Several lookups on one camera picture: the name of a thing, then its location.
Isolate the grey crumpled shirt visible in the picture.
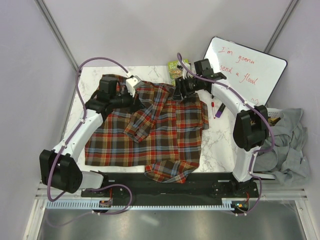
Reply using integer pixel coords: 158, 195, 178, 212
253, 108, 310, 187

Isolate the red brown plaid shirt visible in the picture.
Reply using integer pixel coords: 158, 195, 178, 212
84, 81, 209, 184

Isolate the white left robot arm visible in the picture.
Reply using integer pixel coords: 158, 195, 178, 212
39, 75, 143, 197

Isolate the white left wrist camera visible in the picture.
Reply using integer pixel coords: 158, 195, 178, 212
125, 76, 143, 97

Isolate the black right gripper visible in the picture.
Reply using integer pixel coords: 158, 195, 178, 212
171, 74, 202, 102

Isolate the white slotted cable duct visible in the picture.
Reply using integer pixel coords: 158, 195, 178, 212
45, 198, 247, 211

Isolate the green treehouse paperback book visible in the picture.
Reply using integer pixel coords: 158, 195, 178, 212
167, 60, 188, 86

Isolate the white plastic laundry basket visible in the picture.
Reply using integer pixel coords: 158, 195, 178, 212
267, 107, 282, 126

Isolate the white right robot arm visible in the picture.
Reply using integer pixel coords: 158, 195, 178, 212
174, 57, 271, 197

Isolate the red capped whiteboard marker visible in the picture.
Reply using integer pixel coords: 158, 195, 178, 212
211, 101, 216, 119

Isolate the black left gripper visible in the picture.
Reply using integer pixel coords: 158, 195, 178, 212
111, 86, 146, 116

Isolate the black framed whiteboard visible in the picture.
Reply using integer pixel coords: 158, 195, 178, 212
204, 36, 288, 105

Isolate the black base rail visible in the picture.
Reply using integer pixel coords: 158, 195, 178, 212
81, 172, 259, 204

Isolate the purple whiteboard eraser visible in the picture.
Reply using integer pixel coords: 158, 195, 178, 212
215, 103, 226, 118

